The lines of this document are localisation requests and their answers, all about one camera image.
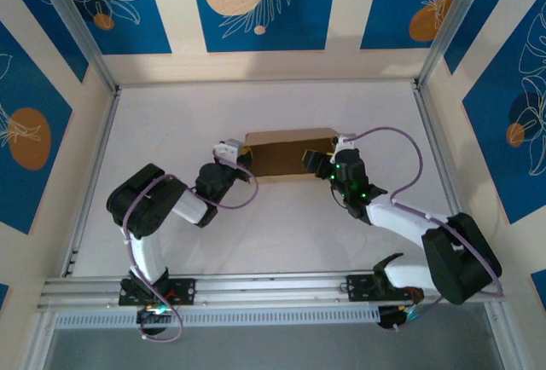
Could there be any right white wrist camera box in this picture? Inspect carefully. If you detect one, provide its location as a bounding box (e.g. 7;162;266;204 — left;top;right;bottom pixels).
332;134;357;153

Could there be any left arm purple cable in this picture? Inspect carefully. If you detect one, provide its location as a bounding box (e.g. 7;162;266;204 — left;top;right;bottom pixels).
121;150;260;343

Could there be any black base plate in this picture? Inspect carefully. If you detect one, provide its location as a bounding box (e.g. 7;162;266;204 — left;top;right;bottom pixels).
346;274;426;303
118;278;196;306

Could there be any long aluminium mounting rail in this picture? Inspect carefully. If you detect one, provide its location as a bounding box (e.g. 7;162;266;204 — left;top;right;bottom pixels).
37;268;505;312

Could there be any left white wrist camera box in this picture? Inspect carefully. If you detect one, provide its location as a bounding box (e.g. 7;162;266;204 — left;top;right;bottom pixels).
212;137;243;165

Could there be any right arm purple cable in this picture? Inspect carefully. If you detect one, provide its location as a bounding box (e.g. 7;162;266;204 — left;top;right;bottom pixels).
339;126;504;324

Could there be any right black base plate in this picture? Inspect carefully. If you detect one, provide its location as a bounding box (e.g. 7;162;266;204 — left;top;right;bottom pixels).
346;274;426;303

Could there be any thin aluminium edge rail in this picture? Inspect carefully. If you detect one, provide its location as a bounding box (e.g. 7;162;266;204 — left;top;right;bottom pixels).
114;79;419;90

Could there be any grey slotted cable duct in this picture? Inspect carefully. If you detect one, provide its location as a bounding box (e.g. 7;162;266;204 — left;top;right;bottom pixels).
55;306;380;329

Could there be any brown cardboard paper box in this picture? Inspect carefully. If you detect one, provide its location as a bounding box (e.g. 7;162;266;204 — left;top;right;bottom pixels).
243;127;342;183

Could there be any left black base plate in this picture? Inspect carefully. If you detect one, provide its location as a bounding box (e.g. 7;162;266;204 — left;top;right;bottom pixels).
118;278;196;306

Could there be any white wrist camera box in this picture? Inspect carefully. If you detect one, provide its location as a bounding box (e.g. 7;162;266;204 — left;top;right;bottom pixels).
212;137;243;165
332;134;357;153

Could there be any aluminium side rail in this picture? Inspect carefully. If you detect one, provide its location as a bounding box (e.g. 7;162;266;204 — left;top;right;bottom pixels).
61;88;120;277
411;82;483;269

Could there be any aluminium frame post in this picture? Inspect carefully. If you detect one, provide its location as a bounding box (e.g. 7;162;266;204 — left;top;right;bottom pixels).
415;0;500;90
32;0;120;92

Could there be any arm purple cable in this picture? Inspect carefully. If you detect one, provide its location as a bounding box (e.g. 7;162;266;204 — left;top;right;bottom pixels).
339;126;504;324
121;150;260;343

